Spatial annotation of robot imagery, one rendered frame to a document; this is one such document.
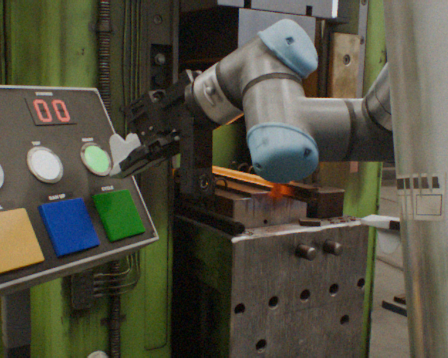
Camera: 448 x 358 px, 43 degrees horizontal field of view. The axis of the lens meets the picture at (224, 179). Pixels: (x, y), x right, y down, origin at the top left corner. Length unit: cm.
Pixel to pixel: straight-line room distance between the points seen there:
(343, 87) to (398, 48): 121
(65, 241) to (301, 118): 36
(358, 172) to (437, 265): 134
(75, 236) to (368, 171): 102
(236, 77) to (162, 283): 71
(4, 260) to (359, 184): 110
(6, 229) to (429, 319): 58
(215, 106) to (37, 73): 85
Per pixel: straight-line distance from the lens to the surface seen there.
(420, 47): 30
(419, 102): 29
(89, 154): 91
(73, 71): 117
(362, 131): 67
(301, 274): 127
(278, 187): 124
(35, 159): 84
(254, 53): 70
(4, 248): 75
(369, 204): 168
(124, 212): 90
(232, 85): 72
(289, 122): 63
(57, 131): 90
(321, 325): 135
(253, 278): 119
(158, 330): 136
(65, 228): 82
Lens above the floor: 120
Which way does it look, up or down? 8 degrees down
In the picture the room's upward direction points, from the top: 2 degrees clockwise
